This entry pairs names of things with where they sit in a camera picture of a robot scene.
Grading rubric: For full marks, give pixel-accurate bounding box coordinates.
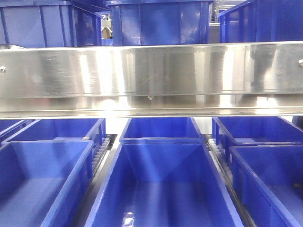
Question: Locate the dark blue bin rear middle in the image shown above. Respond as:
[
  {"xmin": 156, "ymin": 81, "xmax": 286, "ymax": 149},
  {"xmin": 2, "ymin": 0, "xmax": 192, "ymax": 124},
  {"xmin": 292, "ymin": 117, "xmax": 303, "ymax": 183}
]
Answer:
[{"xmin": 120, "ymin": 117, "xmax": 204, "ymax": 143}]

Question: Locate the dark blue bin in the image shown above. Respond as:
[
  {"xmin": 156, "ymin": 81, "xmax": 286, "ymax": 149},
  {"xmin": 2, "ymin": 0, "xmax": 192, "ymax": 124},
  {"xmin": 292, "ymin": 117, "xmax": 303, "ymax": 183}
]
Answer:
[
  {"xmin": 230, "ymin": 145, "xmax": 303, "ymax": 227},
  {"xmin": 120, "ymin": 117, "xmax": 204, "ymax": 143},
  {"xmin": 212, "ymin": 116, "xmax": 303, "ymax": 153},
  {"xmin": 0, "ymin": 0, "xmax": 102, "ymax": 48},
  {"xmin": 106, "ymin": 0, "xmax": 212, "ymax": 46},
  {"xmin": 85, "ymin": 142, "xmax": 242, "ymax": 227},
  {"xmin": 0, "ymin": 140, "xmax": 93, "ymax": 227},
  {"xmin": 2, "ymin": 118, "xmax": 106, "ymax": 148},
  {"xmin": 218, "ymin": 0, "xmax": 303, "ymax": 43}
]

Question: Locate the dark blue bin lower middle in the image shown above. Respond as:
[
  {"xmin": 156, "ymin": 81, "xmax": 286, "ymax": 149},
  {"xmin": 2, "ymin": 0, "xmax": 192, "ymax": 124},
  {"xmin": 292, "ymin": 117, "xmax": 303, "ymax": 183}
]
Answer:
[{"xmin": 85, "ymin": 142, "xmax": 242, "ymax": 227}]

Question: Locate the dark blue bin upper middle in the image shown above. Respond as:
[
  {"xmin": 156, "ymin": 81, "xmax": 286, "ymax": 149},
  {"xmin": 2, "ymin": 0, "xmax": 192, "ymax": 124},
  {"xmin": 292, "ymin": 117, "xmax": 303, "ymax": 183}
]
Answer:
[{"xmin": 106, "ymin": 0, "xmax": 212, "ymax": 46}]

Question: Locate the roller track strip left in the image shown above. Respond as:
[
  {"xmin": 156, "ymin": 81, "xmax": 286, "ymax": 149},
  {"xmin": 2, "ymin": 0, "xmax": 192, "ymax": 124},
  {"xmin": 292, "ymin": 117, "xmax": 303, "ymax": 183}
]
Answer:
[{"xmin": 82, "ymin": 138, "xmax": 111, "ymax": 185}]

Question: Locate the roller track strip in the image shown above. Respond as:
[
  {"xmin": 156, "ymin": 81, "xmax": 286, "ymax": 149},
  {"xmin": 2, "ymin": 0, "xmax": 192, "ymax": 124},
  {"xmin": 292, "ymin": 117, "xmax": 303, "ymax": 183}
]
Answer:
[
  {"xmin": 207, "ymin": 138, "xmax": 256, "ymax": 227},
  {"xmin": 82, "ymin": 138, "xmax": 111, "ymax": 185}
]

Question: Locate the dark blue bin rear right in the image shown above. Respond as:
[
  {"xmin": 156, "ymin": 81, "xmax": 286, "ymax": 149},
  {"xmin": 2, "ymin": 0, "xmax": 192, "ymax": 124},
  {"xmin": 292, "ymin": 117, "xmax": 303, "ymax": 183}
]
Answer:
[{"xmin": 212, "ymin": 116, "xmax": 303, "ymax": 153}]

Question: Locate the roller track strip right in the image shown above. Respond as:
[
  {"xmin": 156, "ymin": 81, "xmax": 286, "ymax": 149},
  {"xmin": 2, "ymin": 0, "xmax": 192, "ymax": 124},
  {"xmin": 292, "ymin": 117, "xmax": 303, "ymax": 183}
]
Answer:
[{"xmin": 207, "ymin": 138, "xmax": 256, "ymax": 227}]

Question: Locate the dark blue bin rear left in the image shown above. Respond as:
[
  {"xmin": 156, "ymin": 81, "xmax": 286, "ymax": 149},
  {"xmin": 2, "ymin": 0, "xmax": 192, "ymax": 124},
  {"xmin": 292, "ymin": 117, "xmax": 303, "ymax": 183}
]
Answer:
[{"xmin": 2, "ymin": 118, "xmax": 106, "ymax": 148}]

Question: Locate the dark blue bin lower left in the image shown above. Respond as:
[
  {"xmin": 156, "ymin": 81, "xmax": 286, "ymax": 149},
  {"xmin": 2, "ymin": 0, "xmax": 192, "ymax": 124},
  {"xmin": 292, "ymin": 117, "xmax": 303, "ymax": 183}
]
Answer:
[{"xmin": 0, "ymin": 140, "xmax": 93, "ymax": 227}]

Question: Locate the dark blue bin lower right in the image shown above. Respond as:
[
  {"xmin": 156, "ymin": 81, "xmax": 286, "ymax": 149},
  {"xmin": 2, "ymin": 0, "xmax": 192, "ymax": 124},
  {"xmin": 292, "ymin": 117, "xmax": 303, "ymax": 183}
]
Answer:
[{"xmin": 230, "ymin": 145, "xmax": 303, "ymax": 227}]

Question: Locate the dark blue bin upper right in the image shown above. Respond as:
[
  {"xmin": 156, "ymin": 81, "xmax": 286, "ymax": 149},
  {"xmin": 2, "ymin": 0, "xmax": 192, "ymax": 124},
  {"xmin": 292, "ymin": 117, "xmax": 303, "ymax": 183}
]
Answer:
[{"xmin": 218, "ymin": 0, "xmax": 303, "ymax": 43}]

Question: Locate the dark blue bin upper left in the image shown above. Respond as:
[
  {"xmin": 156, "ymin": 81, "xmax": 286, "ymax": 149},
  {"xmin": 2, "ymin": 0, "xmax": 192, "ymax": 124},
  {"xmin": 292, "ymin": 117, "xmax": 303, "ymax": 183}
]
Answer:
[{"xmin": 0, "ymin": 0, "xmax": 102, "ymax": 48}]

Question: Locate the stainless steel shelf front rail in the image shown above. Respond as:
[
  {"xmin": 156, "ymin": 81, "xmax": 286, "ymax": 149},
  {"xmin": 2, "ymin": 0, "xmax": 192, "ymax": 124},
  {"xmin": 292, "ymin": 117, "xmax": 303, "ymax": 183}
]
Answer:
[{"xmin": 0, "ymin": 42, "xmax": 303, "ymax": 119}]

